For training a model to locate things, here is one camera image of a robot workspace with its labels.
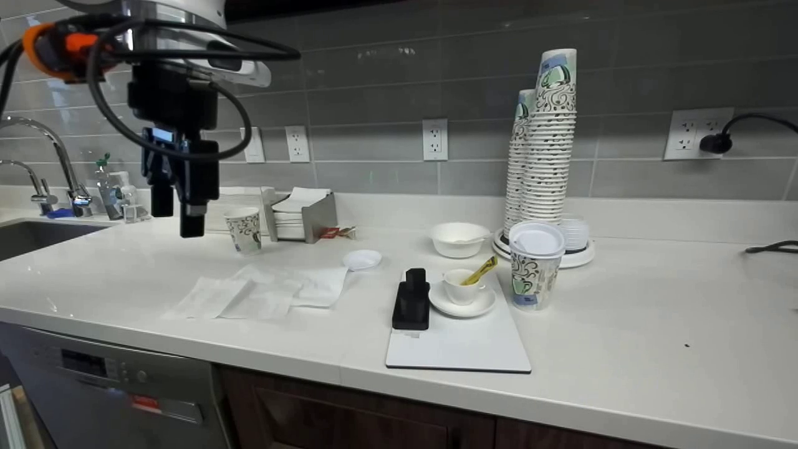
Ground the white square paper towel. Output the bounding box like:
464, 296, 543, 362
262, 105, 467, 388
165, 275, 257, 323

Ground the small chrome faucet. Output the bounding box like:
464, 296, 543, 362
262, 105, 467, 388
0, 157, 57, 216

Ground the small clear container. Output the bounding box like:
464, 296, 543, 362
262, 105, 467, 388
119, 172, 155, 225

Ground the steel sink basin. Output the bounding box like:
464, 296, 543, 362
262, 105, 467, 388
0, 216, 107, 263

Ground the dark wooden cabinet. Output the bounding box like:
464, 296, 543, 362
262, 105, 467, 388
209, 362, 669, 449

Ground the open printed paper cup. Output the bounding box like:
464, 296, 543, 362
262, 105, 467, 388
225, 203, 266, 256

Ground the clear soap bottle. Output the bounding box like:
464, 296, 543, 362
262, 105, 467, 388
90, 152, 126, 221

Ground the white double wall outlet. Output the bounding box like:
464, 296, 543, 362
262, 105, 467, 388
661, 105, 736, 162

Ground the white wooden frame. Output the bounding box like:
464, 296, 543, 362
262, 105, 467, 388
0, 382, 35, 449

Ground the clear plastic bag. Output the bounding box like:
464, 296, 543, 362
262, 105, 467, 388
216, 258, 352, 322

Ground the lidded printed paper cup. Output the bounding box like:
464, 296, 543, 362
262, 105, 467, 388
506, 220, 569, 312

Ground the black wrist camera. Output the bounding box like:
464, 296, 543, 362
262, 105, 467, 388
125, 61, 221, 130

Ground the white rectangular board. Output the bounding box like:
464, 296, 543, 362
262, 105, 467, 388
381, 271, 533, 373

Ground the small white saucer plate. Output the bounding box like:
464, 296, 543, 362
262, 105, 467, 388
427, 281, 499, 322

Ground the tall paper cup stack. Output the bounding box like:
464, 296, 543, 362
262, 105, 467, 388
523, 44, 582, 232

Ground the clear acrylic towel dispenser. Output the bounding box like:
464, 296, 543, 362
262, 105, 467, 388
216, 186, 282, 235

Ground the white mug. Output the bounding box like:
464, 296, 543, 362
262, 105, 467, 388
436, 266, 493, 308

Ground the tall chrome faucet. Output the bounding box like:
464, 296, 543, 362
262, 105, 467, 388
0, 112, 94, 220

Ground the black block device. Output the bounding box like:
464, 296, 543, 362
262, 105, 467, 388
390, 266, 433, 331

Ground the small white plastic lid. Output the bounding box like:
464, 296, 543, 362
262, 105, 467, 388
341, 246, 383, 275

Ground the white bowl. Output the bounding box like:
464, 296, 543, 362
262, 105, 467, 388
428, 220, 493, 258

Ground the black plug with cord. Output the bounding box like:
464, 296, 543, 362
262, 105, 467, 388
699, 109, 798, 157

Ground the white napkin stack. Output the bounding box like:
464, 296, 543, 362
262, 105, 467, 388
271, 186, 335, 245

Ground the white plate under stacks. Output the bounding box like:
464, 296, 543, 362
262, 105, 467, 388
488, 227, 598, 271

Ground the stainless steel dishwasher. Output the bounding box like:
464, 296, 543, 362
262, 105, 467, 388
0, 322, 234, 449

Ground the grey napkin holder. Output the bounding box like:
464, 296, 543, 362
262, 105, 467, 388
260, 184, 341, 245

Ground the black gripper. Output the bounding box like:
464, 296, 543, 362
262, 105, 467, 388
139, 121, 225, 240

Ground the shorter paper cup stack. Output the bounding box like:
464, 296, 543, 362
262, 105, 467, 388
502, 87, 538, 235

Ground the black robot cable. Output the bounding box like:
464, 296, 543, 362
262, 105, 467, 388
0, 14, 305, 165

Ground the black cable on counter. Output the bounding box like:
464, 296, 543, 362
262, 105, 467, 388
741, 237, 798, 256

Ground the yellow packet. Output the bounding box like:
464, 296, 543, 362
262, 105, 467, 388
458, 255, 502, 290

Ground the small red packet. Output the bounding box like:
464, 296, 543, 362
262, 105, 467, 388
316, 221, 360, 245

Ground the orange cable strap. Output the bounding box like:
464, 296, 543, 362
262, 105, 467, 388
23, 21, 110, 81

